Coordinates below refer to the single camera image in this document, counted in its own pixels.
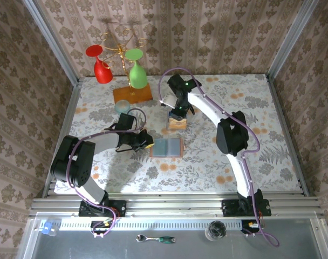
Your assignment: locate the gold credit card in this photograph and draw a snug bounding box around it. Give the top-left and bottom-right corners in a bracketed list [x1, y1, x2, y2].
[169, 120, 187, 130]

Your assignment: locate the green wine glass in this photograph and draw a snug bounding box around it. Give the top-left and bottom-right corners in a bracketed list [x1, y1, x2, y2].
[125, 48, 148, 90]

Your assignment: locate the floral patterned tablecloth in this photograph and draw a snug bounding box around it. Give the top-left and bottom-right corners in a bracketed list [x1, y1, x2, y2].
[53, 74, 302, 194]

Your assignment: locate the red wine glass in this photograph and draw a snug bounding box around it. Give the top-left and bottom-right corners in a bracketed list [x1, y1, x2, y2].
[85, 45, 114, 85]

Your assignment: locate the black power connector block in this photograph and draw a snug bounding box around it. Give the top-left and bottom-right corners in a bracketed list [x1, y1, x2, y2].
[241, 220, 262, 235]
[90, 220, 113, 235]

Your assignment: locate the clear glass jar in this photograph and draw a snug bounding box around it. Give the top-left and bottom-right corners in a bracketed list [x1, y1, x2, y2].
[204, 220, 227, 242]

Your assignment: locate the grey metal bench plate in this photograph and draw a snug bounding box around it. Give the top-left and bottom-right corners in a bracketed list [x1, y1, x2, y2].
[17, 212, 328, 259]

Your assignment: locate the blue white plastic connector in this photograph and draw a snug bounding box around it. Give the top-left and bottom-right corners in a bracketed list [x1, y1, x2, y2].
[40, 221, 59, 237]

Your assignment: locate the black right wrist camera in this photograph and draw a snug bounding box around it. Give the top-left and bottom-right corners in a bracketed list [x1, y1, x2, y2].
[167, 74, 187, 94]

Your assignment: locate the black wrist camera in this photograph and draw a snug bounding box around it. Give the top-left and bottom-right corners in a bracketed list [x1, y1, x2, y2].
[118, 112, 135, 132]
[167, 74, 187, 94]

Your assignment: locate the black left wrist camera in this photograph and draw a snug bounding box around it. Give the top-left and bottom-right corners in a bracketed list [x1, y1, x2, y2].
[118, 112, 135, 132]

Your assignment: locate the gold wire rack wooden base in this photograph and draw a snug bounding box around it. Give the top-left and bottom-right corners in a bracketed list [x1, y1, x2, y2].
[100, 28, 153, 105]

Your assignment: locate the aluminium frame cross rail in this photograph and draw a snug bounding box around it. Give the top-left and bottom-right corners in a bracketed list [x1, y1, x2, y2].
[29, 192, 326, 218]

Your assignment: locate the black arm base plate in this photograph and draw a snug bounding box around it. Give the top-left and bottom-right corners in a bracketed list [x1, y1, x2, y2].
[79, 199, 127, 218]
[221, 198, 272, 217]

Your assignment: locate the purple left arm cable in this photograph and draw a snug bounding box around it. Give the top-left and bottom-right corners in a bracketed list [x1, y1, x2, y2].
[66, 107, 147, 238]

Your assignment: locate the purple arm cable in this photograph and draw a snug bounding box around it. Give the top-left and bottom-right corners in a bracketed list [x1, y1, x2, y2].
[66, 107, 147, 238]
[158, 67, 281, 248]

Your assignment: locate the aluminium frame side rail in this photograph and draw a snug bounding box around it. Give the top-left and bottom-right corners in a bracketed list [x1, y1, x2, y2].
[42, 77, 81, 198]
[265, 74, 311, 197]

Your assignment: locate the white slotted cable duct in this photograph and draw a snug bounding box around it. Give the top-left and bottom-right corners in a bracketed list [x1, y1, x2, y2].
[39, 219, 259, 231]

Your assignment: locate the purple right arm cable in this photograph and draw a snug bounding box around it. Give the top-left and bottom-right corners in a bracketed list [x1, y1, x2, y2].
[158, 67, 281, 248]

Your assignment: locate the ratchet wrench green handle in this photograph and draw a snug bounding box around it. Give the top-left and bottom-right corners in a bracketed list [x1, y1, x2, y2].
[135, 234, 176, 243]

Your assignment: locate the aluminium frame post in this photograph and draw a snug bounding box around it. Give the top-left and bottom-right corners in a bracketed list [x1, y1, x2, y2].
[265, 0, 320, 79]
[22, 0, 81, 86]

